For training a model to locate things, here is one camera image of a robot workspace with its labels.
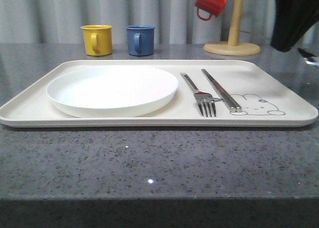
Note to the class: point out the red enamel mug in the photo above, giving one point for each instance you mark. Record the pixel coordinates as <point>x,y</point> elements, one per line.
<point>213,7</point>

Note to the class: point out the grey pleated curtain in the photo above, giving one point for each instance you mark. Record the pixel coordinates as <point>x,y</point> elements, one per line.
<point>60,21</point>

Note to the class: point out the wooden mug tree stand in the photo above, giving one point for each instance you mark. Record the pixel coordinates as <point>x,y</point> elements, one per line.
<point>233,46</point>

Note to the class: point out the blue enamel mug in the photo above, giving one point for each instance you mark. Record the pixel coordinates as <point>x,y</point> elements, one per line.
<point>140,39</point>

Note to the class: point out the beige rabbit serving tray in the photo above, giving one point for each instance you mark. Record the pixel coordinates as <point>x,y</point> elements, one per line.
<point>265,101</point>

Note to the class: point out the silver metal spoon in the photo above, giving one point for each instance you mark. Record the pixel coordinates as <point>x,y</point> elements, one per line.
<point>309,58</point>

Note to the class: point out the silver metal fork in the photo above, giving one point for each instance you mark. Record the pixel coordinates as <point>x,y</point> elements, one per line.
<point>204,100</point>

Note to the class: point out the white round plate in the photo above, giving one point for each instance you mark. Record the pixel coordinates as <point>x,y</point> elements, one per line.
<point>112,91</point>

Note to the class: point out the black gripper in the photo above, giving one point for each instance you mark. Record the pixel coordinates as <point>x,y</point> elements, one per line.
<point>293,18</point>

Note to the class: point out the yellow enamel mug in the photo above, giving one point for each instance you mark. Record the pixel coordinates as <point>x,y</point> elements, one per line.
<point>97,39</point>

